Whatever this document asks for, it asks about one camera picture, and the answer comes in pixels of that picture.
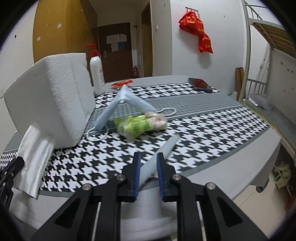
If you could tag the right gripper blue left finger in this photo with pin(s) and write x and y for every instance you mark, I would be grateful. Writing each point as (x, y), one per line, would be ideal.
(94, 212)

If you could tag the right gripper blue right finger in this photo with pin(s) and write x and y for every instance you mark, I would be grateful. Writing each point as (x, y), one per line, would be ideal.
(203, 210)

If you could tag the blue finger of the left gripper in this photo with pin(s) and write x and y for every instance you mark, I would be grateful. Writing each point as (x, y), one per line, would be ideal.
(14, 167)

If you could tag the white cloth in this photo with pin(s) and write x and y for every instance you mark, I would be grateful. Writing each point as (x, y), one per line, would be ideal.
(35, 149)

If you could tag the green tissue packet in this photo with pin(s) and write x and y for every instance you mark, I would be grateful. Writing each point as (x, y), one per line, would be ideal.
(133, 126)

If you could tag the blue face mask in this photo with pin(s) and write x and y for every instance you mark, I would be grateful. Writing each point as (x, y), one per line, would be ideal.
(124, 103)

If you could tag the white styrofoam box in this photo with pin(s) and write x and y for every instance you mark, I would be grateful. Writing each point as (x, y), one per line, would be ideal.
(56, 95)

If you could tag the houndstooth table runner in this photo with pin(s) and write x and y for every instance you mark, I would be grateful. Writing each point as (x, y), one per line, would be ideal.
(212, 126)

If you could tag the red snack packet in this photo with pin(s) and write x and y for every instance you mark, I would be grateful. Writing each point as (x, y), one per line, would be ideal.
(120, 84)

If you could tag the white pump bottle red cap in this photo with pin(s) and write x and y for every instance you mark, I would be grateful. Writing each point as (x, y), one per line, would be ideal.
(96, 70)

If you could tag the black smartphone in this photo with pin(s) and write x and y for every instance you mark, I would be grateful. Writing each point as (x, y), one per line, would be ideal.
(200, 85)

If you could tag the wooden wardrobe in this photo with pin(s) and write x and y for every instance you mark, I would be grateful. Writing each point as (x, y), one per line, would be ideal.
(63, 27)

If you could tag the red fire extinguisher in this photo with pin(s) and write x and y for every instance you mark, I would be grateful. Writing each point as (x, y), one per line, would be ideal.
(135, 72)

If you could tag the dark brown entrance door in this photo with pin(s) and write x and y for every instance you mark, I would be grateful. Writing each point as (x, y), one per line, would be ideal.
(115, 51)

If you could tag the metal bunk bed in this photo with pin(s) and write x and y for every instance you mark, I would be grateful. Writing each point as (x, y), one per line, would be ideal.
(268, 86)

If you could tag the red hanging bags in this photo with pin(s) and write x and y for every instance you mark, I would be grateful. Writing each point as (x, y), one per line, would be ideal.
(192, 24)

